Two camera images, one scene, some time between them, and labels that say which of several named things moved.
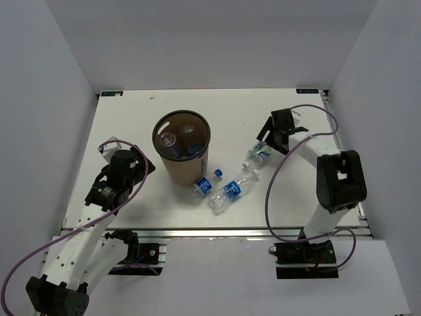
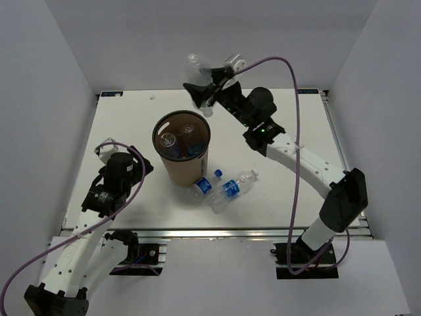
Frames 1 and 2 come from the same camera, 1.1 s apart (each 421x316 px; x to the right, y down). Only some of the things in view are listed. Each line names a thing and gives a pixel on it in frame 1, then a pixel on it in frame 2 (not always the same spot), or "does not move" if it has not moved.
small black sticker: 112,93 does not move
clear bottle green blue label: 260,155 → 199,72
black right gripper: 269,127 → 200,94
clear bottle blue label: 191,146 does not move
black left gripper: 138,168 does not move
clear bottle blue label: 168,141 does not move
